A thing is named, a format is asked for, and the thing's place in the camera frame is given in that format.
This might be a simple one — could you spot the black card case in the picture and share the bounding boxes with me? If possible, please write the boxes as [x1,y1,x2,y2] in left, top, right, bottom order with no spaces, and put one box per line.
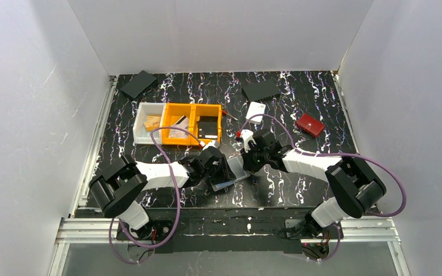
[120,70,158,100]
[242,79,281,102]

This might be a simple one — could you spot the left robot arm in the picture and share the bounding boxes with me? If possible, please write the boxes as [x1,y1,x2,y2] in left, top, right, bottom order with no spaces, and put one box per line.
[89,146,236,230]

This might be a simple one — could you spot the black card case far left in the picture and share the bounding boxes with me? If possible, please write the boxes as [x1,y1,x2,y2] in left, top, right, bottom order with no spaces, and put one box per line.
[120,70,158,100]

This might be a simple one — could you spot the silver cards in orange bin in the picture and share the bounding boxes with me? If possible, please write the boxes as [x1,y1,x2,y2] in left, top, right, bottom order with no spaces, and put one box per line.
[169,116,189,139]

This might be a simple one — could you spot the tan cards in white bin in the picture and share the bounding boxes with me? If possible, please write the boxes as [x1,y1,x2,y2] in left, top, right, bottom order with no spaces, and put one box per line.
[143,115,162,132]

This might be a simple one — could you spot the black card case far centre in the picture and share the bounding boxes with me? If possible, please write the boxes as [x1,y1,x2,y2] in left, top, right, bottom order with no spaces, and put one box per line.
[242,79,281,102]

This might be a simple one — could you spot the black cards in orange bin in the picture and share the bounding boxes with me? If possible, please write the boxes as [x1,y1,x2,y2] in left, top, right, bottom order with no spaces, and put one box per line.
[197,116,218,140]

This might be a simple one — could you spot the white card holder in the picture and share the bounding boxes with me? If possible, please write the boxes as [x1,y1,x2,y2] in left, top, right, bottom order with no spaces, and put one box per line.
[246,102,266,125]

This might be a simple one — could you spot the orange double bin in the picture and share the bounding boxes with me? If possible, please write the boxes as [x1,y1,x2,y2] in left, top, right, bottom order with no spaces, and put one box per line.
[160,103,222,146]

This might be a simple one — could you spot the grey card holder blue inside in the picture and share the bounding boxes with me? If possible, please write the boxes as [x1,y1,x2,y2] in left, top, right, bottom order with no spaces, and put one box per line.
[211,156,250,192]

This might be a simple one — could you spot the white plastic bin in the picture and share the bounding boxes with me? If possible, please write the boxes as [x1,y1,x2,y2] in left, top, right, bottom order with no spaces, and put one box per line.
[133,102,166,145]

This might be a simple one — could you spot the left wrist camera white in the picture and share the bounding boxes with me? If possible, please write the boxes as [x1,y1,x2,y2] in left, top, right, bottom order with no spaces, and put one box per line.
[200,140,220,151]

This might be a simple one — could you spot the red handled small tool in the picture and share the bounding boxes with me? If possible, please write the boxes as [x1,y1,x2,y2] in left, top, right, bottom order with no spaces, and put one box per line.
[222,110,238,121]

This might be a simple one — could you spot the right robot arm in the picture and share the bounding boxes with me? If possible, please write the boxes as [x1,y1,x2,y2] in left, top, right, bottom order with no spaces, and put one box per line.
[236,129,387,229]

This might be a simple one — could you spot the red card holder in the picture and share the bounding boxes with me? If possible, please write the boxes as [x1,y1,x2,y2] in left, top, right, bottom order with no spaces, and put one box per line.
[296,113,325,137]

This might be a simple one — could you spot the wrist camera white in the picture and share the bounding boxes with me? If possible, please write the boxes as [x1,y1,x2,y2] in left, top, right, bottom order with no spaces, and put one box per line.
[235,129,256,152]
[200,140,220,151]

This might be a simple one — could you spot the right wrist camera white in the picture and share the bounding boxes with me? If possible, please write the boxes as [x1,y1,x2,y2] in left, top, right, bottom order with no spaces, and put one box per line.
[235,129,256,152]

